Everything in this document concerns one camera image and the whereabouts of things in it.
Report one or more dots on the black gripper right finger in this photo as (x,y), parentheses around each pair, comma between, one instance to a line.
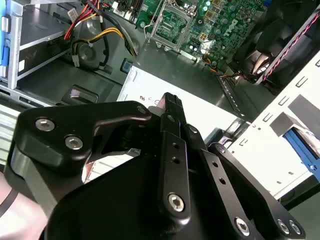
(225,180)

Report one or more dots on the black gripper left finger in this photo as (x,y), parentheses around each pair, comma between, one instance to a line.
(50,140)

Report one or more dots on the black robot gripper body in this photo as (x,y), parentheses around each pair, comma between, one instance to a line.
(120,205)

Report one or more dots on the hard disk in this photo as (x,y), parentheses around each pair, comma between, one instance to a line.
(297,146)

